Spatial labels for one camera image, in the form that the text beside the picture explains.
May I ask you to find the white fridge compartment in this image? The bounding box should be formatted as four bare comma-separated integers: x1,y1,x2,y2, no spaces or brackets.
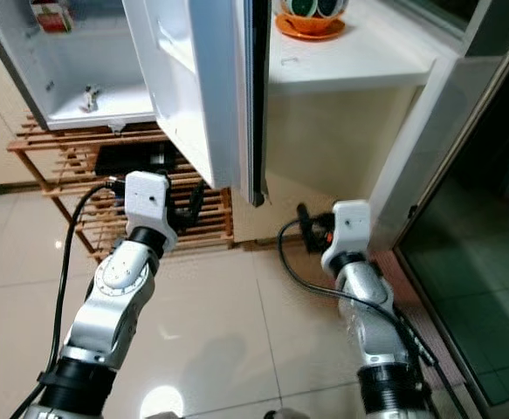
258,0,464,228

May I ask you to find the dark glass fridge door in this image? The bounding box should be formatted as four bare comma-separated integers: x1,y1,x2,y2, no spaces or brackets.
368,0,509,411

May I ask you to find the wooden slat rack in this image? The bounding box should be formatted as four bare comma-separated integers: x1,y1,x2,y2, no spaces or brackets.
8,118,236,263

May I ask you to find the flat black box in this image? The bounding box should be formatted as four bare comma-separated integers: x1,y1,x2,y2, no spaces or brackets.
93,140,176,175

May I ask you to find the small clear bottle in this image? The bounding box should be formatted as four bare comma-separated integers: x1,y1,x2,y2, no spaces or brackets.
82,83,100,113

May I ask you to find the orange bowl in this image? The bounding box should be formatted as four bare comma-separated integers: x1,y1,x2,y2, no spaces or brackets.
276,0,347,40

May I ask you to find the beige kitchen cabinet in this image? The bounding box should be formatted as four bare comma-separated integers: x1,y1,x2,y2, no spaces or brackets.
0,35,41,186

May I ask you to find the green round cup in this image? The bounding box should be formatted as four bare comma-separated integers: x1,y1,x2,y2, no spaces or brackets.
282,0,316,18
315,0,347,17

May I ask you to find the red white carton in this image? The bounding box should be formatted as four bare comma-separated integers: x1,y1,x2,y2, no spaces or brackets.
31,0,73,34

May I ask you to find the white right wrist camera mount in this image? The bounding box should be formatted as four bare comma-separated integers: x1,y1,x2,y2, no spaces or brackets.
320,199,373,273

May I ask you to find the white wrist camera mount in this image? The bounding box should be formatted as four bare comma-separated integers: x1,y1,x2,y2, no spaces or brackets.
320,199,373,273
123,170,173,237

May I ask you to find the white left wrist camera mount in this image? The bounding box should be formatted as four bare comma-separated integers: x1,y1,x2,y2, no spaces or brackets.
123,170,173,237

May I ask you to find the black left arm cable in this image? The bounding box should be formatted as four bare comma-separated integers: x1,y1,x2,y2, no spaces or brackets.
17,177,128,418

